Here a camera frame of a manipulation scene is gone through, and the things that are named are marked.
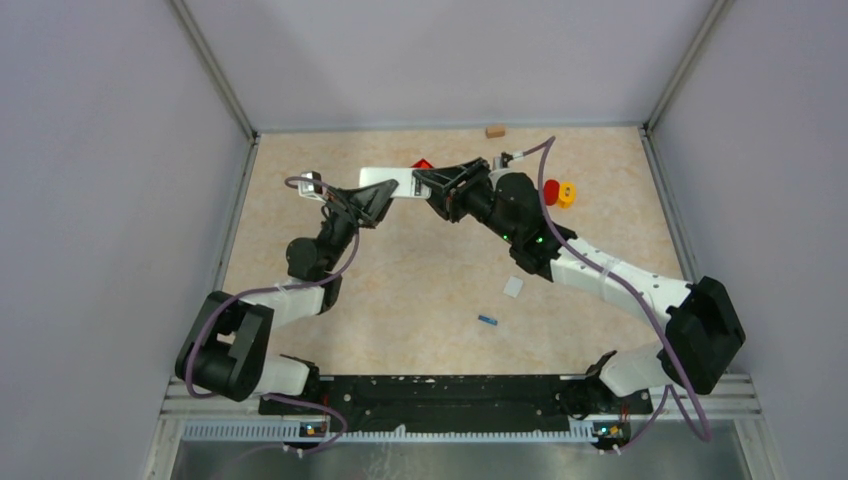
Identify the blue AAA battery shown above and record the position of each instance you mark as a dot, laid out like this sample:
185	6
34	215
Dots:
488	320

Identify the small white battery cover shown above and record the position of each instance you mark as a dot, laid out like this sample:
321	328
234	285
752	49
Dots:
513	286

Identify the red oval toy block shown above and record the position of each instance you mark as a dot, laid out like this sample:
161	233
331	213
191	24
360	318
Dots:
552	193

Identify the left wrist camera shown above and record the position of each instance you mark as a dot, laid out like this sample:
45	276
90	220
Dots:
311	186

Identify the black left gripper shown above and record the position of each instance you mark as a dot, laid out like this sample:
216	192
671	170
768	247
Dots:
374	197

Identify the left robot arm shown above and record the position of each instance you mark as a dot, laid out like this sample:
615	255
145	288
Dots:
225	353

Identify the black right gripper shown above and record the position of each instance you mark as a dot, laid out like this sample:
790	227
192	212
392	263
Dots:
455	184

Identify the tan wooden block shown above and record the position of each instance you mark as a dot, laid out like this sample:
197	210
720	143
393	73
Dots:
495	131

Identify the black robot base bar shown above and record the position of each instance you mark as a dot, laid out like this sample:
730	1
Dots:
470	403

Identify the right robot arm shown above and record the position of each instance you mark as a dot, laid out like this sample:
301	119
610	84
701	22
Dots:
699	329

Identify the red toy bin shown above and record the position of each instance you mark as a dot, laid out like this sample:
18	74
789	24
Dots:
422	164

